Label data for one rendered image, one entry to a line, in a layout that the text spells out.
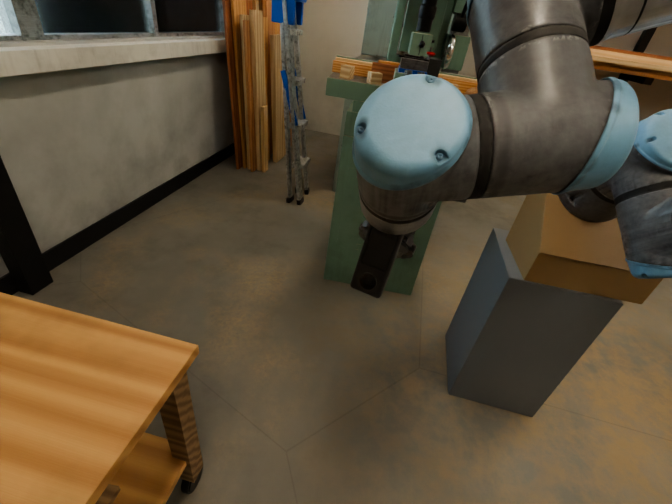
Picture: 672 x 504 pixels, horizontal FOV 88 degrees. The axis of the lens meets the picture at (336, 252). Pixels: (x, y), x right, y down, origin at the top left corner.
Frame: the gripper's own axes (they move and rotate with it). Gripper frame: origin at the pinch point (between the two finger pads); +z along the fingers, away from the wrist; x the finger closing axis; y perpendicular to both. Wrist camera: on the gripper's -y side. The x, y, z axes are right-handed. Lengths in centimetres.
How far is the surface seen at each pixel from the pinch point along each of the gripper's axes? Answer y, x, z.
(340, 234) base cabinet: 20, 28, 89
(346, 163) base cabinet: 42, 34, 66
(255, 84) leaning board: 104, 139, 137
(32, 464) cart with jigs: -50, 31, -12
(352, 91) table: 60, 38, 46
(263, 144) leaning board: 77, 128, 165
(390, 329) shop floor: -8, -9, 95
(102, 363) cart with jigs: -39, 37, -1
